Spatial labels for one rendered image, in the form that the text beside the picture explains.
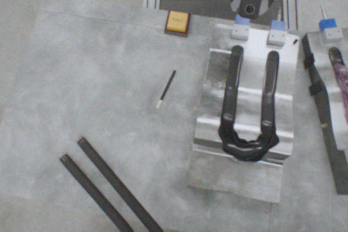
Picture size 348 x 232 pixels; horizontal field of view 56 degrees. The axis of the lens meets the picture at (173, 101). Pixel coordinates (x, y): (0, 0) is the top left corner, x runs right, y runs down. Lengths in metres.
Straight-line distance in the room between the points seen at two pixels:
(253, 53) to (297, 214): 0.49
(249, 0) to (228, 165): 0.46
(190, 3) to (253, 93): 1.01
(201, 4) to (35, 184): 1.27
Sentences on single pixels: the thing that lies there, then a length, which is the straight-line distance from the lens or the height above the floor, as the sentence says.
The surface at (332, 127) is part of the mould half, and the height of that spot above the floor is 0.87.
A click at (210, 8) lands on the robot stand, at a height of 0.21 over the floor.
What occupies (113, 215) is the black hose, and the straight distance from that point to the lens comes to 0.98.
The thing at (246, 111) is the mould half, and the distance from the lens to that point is 0.95.
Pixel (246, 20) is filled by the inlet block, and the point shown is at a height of 0.90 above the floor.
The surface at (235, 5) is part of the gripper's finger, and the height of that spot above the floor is 1.04.
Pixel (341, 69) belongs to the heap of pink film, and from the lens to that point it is 1.10.
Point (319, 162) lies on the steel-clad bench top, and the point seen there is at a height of 0.80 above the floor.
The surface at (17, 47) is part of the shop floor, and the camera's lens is 2.27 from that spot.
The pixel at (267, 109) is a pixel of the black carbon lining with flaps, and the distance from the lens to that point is 0.98.
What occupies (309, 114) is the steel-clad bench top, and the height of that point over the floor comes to 0.80.
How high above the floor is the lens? 1.82
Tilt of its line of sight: 74 degrees down
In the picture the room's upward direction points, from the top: 10 degrees counter-clockwise
